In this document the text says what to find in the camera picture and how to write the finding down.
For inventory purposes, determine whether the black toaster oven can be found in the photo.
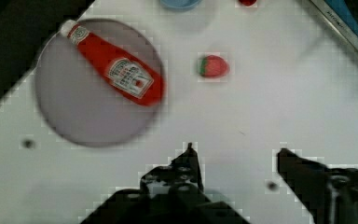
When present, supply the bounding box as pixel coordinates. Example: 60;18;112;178
300;0;358;55

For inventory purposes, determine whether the light red toy strawberry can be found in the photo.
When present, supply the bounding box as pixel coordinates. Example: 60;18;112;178
199;55;229;78

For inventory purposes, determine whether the blue cup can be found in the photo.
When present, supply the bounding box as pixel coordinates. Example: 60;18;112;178
159;0;201;10

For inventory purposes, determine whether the dark red toy strawberry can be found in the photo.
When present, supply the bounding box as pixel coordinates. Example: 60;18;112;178
238;0;257;7

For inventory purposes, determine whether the red ketchup bottle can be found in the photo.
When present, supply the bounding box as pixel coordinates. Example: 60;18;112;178
60;20;165;106

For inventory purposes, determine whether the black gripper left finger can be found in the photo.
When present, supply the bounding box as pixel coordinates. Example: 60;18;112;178
80;144;250;224

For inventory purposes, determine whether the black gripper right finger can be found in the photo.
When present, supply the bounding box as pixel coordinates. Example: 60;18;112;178
277;148;358;224

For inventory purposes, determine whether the grey round plate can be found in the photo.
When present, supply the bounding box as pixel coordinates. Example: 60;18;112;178
34;34;163;147

